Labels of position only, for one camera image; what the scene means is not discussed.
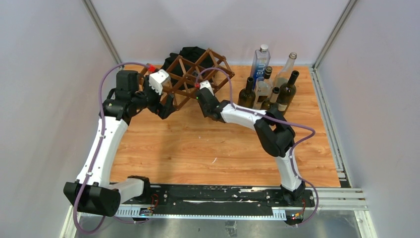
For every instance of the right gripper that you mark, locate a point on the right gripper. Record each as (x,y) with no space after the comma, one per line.
(204,111)

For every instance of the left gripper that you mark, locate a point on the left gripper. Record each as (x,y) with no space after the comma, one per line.
(162,111)

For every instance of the dark wine bottle silver cap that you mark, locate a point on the dark wine bottle silver cap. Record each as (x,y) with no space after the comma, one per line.
(271,101)

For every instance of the small clear liquor bottle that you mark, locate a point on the small clear liquor bottle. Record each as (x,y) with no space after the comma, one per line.
(263,87)

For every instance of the blue square water bottle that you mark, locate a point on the blue square water bottle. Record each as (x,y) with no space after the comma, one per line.
(260,62)

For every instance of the clear wine bottle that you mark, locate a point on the clear wine bottle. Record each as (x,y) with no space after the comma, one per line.
(284,75)

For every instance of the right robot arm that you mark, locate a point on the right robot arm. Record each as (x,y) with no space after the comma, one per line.
(275,135)

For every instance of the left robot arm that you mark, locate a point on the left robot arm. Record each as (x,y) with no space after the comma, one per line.
(92,191)

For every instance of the brown wooden wine rack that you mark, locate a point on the brown wooden wine rack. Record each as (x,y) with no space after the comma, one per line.
(183,87)

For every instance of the black cloth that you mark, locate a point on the black cloth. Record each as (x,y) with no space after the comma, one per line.
(189,53)

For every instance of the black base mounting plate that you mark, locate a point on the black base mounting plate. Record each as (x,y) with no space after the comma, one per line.
(212,201)

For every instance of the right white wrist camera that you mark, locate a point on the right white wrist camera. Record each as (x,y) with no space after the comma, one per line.
(204,84)

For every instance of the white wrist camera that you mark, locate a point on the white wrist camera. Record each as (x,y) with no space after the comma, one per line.
(204,84)
(157,78)

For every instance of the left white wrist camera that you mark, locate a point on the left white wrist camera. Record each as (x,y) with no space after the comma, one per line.
(157,78)

